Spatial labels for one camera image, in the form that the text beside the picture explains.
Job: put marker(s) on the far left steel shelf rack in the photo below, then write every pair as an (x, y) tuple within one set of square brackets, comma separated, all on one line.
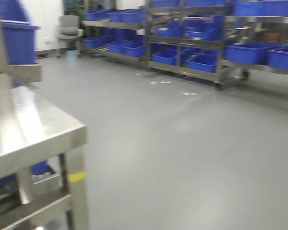
[(118, 36)]

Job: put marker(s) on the large blue plastic bin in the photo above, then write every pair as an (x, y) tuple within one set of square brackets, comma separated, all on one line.
[(18, 33)]

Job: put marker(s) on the middle steel shelf rack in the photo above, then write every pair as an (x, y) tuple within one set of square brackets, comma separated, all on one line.
[(189, 38)]

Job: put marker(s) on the steel shelf rack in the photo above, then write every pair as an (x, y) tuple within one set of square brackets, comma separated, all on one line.
[(189, 38), (118, 36), (264, 47)]

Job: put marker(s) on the grey office chair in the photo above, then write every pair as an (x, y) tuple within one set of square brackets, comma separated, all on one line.
[(69, 30)]

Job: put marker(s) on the steel work table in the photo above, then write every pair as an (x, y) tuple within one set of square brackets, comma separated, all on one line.
[(41, 145)]

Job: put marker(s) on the right steel shelf rack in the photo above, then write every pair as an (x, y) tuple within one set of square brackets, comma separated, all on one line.
[(264, 47)]

